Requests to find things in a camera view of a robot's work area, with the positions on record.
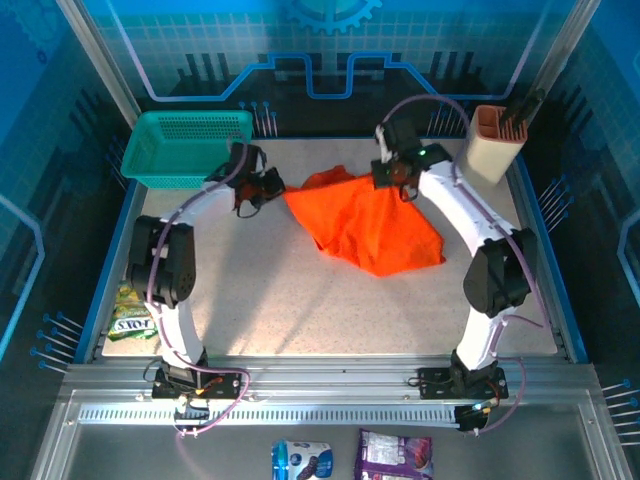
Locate orange t-shirt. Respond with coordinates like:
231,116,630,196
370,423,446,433
283,165,447,279

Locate beige utensil holder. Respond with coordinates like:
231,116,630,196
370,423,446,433
459,104,529,187

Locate teal plastic basket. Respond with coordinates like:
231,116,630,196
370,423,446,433
120,109,255,190

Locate green yellow candy bag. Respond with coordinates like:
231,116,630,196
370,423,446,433
107,282,161,343

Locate black right controller board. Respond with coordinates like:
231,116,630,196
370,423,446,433
453,399,501,435

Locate blue white snack packet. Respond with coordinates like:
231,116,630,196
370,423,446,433
271,439,335,480

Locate purple snack packet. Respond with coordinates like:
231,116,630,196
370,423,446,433
353,428,435,480

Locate grey metal shelf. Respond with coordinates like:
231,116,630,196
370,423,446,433
29,389,636,480

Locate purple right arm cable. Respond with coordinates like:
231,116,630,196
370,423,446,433
382,94,551,436

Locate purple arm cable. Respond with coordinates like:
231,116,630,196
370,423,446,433
382,94,551,436
148,132,251,441

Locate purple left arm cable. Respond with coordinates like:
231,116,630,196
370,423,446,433
148,132,251,441

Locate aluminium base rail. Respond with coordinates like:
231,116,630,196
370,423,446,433
59,353,601,401

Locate aluminium frame post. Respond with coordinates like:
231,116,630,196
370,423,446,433
54,0,146,129
529,0,601,119

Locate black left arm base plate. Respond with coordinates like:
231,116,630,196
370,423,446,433
151,367,244,400

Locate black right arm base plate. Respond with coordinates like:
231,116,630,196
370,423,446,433
417,366,510,400

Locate slotted metal cable duct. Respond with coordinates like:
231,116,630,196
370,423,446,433
78,405,461,427

